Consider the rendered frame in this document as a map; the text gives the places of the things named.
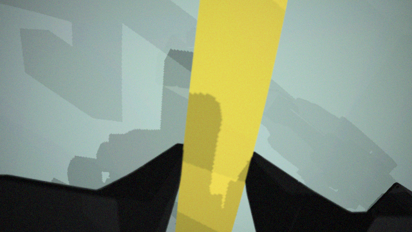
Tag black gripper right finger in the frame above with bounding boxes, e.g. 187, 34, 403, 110
245, 151, 412, 232

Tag yellow bar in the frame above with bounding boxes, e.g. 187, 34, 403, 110
175, 0, 288, 232

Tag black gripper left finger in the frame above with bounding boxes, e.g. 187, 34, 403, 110
0, 144, 183, 232

